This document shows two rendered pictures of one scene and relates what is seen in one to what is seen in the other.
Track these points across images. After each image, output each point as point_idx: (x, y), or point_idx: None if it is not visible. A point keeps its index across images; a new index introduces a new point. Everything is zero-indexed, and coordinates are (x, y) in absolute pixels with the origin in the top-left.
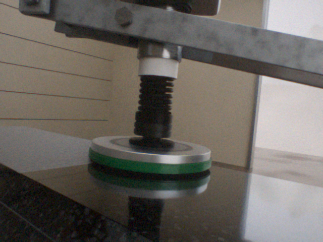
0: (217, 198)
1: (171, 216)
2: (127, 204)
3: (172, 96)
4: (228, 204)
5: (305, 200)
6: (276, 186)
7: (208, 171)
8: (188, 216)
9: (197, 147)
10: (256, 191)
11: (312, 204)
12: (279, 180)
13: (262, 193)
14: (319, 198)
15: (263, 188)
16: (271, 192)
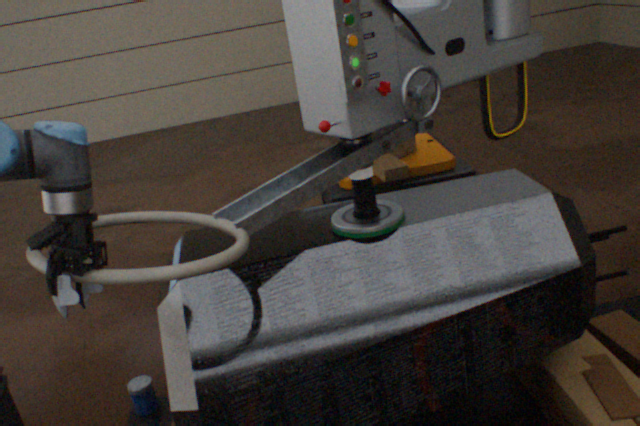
0: (304, 224)
1: (303, 214)
2: (317, 210)
3: (353, 188)
4: (298, 224)
5: (282, 241)
6: (298, 242)
7: (335, 234)
8: (300, 216)
9: (350, 225)
10: (301, 235)
11: (278, 240)
12: (303, 248)
13: (297, 235)
14: (278, 245)
15: (301, 238)
16: (295, 237)
